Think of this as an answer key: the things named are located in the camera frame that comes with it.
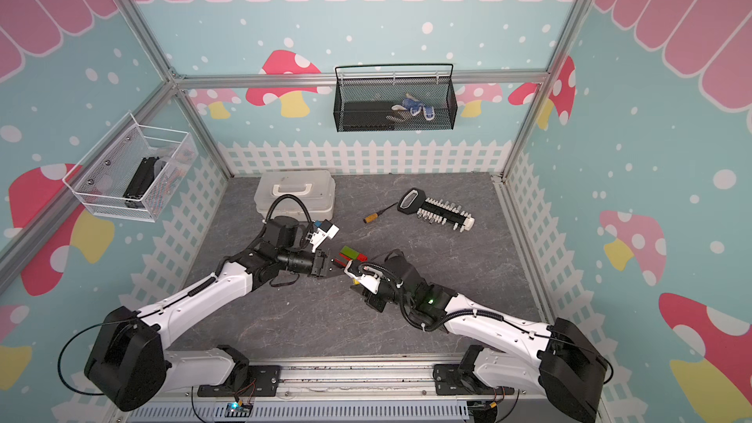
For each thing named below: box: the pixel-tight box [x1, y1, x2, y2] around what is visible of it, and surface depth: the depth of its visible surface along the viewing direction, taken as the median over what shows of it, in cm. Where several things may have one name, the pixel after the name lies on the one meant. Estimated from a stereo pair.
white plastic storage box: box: [253, 169, 336, 223], surface depth 103 cm
